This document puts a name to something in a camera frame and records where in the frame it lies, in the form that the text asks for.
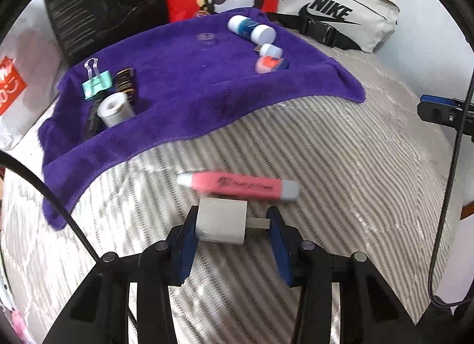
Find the white charger plug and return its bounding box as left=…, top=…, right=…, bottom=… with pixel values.
left=195, top=197, right=271, bottom=246

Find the white tape roll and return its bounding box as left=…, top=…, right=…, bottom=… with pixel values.
left=97, top=93, right=136, bottom=128

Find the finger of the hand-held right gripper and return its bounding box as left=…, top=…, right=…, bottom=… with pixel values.
left=417, top=94, right=474, bottom=133

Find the small white bottle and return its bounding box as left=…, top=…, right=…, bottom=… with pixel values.
left=258, top=43, right=284, bottom=58

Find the purple towel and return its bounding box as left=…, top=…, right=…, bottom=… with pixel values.
left=39, top=8, right=367, bottom=230

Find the pink patterned cloth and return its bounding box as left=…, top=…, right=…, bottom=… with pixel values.
left=0, top=305, right=25, bottom=344

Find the pink highlighter pen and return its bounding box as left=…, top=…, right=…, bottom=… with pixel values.
left=177, top=171, right=300, bottom=203

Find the black lighter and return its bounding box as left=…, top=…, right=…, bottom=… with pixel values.
left=82, top=95, right=106, bottom=141

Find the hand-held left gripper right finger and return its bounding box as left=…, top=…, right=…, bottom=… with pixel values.
left=266, top=206, right=419, bottom=344

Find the teal binder clip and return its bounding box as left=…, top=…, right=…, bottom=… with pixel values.
left=81, top=58, right=113, bottom=100

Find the white plastic bag red logo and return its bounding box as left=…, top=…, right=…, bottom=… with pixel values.
left=0, top=23, right=63, bottom=150

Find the black cable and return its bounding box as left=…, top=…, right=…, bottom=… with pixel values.
left=0, top=149, right=102, bottom=263
left=427, top=66, right=474, bottom=308

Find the white and blue bottle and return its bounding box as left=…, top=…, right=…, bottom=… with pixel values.
left=227, top=15, right=277, bottom=44

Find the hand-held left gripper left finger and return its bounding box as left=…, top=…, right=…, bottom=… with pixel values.
left=41, top=205, right=201, bottom=344

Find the striped bed sheet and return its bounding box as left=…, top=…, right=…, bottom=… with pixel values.
left=0, top=29, right=467, bottom=344

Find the clear plastic cap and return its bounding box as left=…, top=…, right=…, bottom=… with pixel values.
left=195, top=32, right=219, bottom=48

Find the black bag strap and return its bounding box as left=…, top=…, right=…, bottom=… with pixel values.
left=267, top=12, right=361, bottom=51

